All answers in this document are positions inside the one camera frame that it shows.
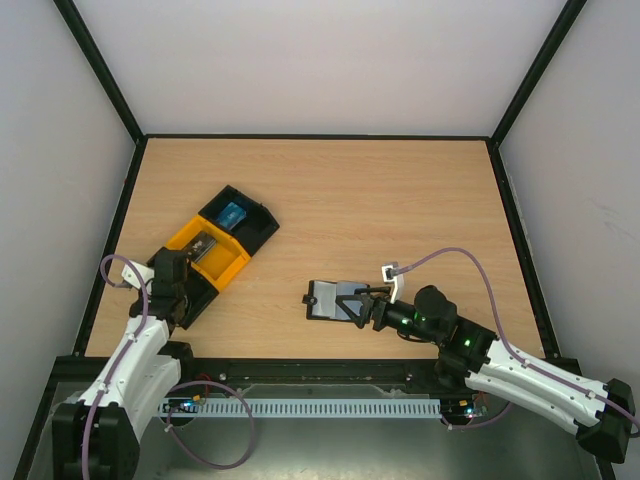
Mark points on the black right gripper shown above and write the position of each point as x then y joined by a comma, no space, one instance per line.
376,311

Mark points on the black leather card holder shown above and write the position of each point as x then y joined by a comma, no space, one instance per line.
321,295

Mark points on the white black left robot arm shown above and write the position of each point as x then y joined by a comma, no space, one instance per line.
99,435

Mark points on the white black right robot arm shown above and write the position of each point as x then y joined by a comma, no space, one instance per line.
470,355

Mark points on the blue credit card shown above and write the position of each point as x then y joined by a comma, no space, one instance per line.
231,215

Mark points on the black credit card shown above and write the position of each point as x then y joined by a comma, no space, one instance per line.
199,246

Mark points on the black far sorting bin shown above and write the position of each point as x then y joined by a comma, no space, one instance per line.
254,231

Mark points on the yellow middle sorting bin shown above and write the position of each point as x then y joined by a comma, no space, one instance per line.
221,263

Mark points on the right controller circuit board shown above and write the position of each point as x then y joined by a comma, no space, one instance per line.
473,407

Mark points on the controller circuit board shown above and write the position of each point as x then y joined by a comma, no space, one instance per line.
190,405
473,407

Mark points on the left controller circuit board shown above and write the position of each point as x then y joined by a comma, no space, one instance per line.
190,405

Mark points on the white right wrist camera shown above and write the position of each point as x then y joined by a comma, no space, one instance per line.
394,278

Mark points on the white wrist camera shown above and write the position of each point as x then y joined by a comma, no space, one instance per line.
138,275
394,278

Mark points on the light blue slotted cable duct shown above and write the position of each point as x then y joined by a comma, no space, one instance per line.
317,408

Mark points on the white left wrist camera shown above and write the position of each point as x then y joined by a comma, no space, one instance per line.
138,275

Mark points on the black cage frame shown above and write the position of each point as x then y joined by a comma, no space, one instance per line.
66,367

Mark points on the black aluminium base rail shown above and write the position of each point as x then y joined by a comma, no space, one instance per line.
412,375

